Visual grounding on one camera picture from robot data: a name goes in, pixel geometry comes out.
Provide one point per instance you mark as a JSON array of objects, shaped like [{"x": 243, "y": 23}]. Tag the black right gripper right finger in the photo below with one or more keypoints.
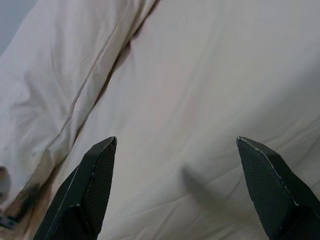
[{"x": 272, "y": 190}]

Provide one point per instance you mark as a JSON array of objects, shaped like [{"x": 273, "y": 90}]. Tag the white pillow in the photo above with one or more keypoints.
[{"x": 180, "y": 100}]

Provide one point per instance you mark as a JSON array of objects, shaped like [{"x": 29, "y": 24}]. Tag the white bed duvet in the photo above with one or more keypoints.
[{"x": 50, "y": 87}]

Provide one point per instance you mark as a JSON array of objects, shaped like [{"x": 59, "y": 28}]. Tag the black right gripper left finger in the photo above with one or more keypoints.
[{"x": 85, "y": 190}]

